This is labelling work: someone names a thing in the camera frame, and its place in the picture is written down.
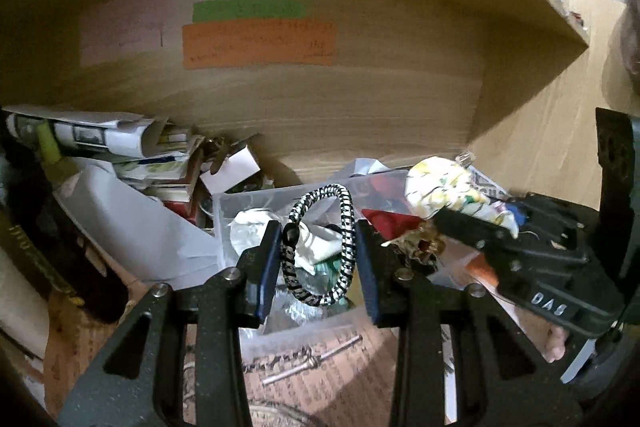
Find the black white braided hair tie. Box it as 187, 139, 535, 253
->
278, 183, 358, 308

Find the white patterned fabric bundle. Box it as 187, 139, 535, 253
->
405, 156, 520, 239

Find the red felt pouch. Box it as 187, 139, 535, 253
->
361, 209, 423, 241

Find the right hand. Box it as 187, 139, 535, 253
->
542, 325, 568, 363

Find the clear plastic storage box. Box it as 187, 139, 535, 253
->
212, 169, 409, 335

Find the mint green cloth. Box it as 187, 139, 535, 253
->
314, 255, 342, 293

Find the vintage clock print table cover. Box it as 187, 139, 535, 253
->
43, 297, 399, 426

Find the stack of newspapers and books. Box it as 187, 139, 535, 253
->
1, 105, 262, 216

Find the white roll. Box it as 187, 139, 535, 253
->
0, 251, 50, 360

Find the dark bottle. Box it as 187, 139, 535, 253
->
1, 142, 129, 324

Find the brown hanging bag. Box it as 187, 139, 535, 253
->
620, 0, 640, 92

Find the wooden shelf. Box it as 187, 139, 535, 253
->
1, 0, 588, 183

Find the orange paper note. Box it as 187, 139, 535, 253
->
182, 18, 337, 70

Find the pink paper note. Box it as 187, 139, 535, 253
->
79, 0, 194, 67

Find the green paper note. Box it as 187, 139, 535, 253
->
192, 0, 309, 23

